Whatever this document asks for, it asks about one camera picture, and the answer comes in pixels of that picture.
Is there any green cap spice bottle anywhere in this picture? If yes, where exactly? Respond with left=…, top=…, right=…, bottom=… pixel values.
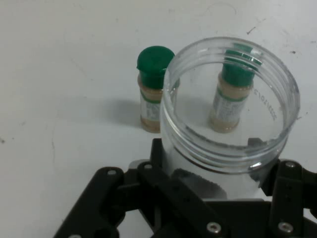
left=137, top=46, right=176, bottom=134
left=210, top=43, right=263, bottom=133

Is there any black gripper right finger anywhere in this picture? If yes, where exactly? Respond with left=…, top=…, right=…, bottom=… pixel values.
left=261, top=160, right=317, bottom=238

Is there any clear plastic jar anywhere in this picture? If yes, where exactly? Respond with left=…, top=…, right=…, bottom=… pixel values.
left=159, top=36, right=301, bottom=201

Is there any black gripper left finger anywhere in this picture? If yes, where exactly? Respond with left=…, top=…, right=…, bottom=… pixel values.
left=52, top=138, right=230, bottom=238

